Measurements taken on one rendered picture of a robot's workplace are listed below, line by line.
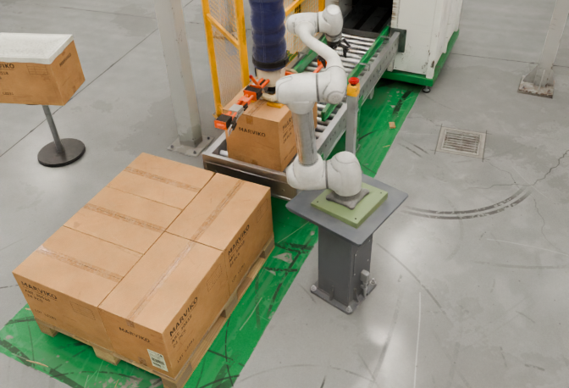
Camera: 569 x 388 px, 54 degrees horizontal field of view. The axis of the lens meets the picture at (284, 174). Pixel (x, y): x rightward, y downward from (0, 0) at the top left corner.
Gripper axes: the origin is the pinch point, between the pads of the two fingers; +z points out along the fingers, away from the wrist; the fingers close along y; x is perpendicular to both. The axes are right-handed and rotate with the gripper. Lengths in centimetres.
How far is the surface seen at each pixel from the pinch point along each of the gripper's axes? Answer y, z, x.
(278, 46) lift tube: -21.0, 7.6, 31.9
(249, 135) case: -60, 45, 6
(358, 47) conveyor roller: 78, 146, 103
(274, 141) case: -47, 42, -7
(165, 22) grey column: -73, 50, 130
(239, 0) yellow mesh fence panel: -22, 25, 96
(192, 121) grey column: -87, 129, 95
